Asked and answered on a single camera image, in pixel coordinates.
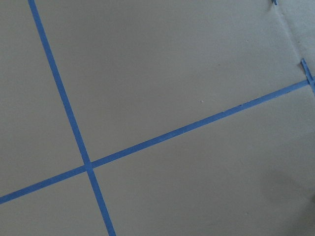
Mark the short blue tape strip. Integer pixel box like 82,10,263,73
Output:
301,58,315,94

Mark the long blue tape strip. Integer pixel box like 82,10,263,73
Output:
0,80,315,204

